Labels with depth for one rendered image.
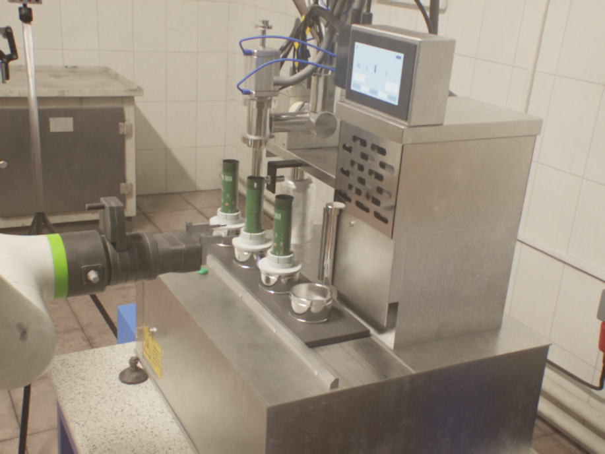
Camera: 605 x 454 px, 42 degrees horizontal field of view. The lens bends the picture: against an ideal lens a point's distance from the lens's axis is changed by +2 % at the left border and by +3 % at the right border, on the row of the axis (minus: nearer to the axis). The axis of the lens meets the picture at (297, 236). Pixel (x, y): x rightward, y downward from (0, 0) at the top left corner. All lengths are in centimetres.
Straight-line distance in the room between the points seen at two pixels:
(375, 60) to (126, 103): 321
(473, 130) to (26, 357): 64
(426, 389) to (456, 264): 19
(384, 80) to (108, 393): 82
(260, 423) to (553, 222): 198
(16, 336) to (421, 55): 60
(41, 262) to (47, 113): 304
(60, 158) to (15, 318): 324
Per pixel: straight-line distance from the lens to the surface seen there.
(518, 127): 114
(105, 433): 143
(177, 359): 132
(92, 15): 480
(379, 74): 107
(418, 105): 102
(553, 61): 284
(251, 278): 131
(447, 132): 106
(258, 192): 131
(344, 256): 119
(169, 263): 115
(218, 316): 121
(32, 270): 109
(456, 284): 117
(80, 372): 161
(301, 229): 150
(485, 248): 118
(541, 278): 292
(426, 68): 102
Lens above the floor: 157
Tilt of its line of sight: 21 degrees down
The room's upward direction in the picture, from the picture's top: 4 degrees clockwise
